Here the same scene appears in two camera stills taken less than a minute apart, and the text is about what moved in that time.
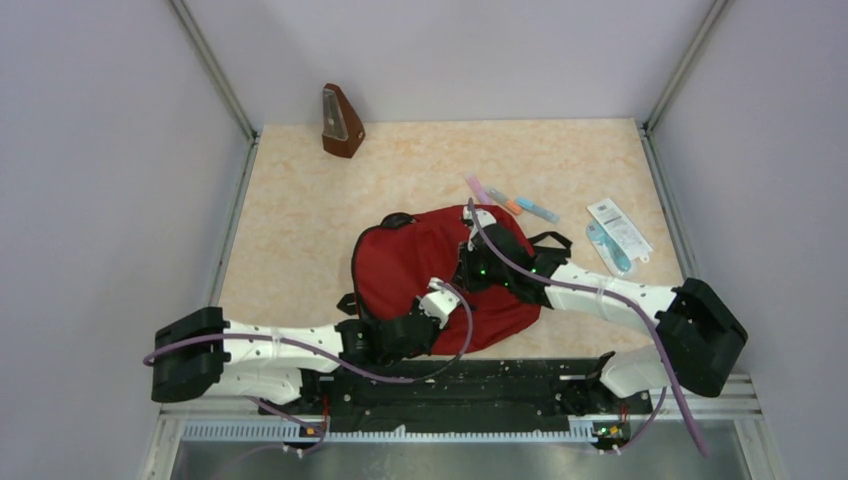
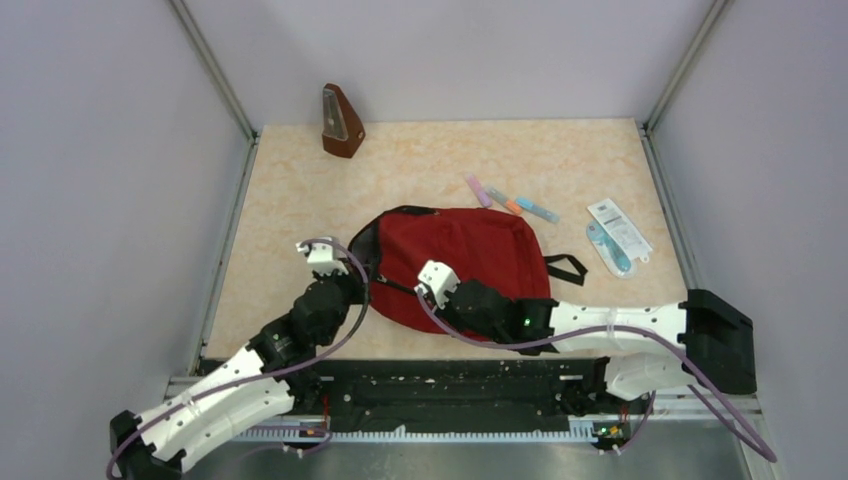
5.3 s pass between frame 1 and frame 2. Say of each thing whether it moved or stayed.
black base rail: stayed
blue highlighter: stayed
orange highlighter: stayed
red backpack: moved
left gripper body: moved
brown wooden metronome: stayed
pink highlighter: stayed
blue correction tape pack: stayed
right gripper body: moved
